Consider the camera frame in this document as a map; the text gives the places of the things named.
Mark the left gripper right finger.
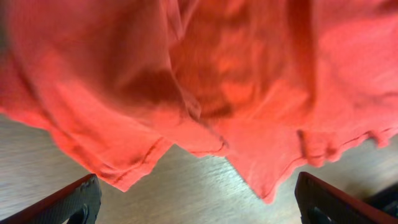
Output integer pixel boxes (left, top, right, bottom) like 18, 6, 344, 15
295, 172, 397, 224

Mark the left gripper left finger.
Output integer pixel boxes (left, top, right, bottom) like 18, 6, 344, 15
1, 174, 102, 224

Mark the red t-shirt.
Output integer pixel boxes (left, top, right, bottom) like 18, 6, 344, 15
1, 0, 397, 203

